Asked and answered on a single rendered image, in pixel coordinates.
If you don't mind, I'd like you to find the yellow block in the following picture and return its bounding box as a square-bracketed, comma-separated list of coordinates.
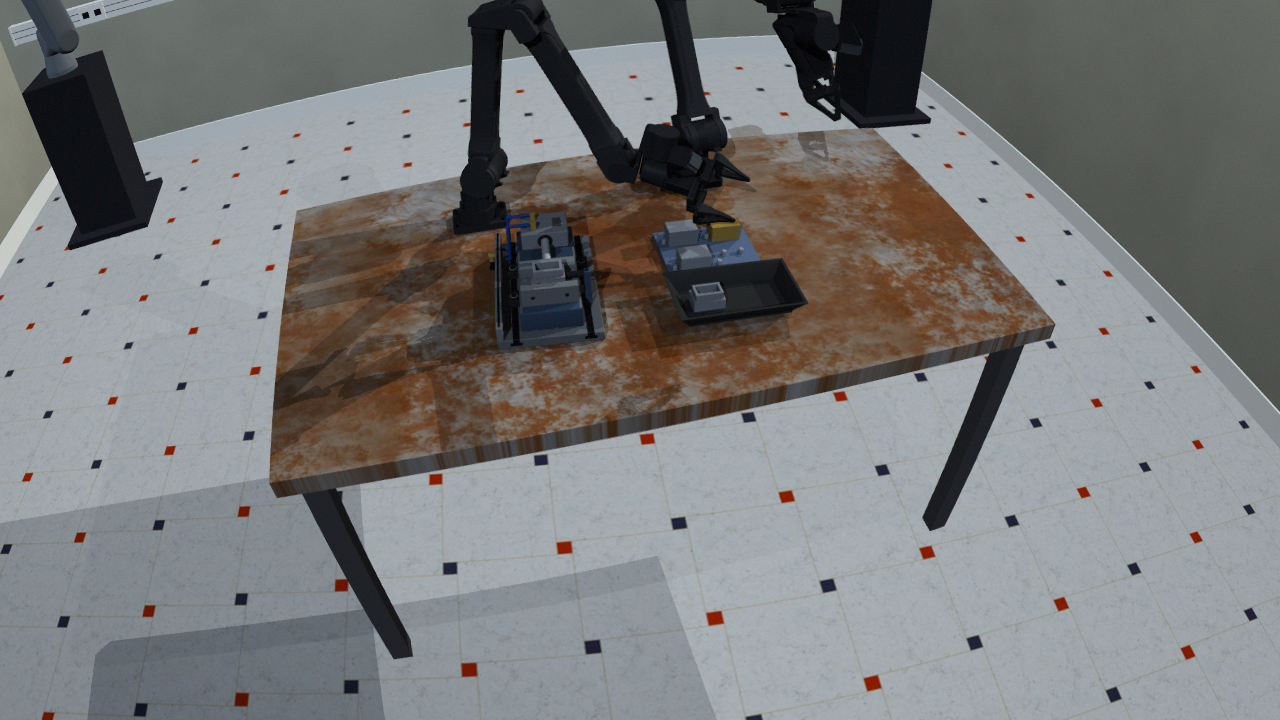
[707, 215, 740, 242]

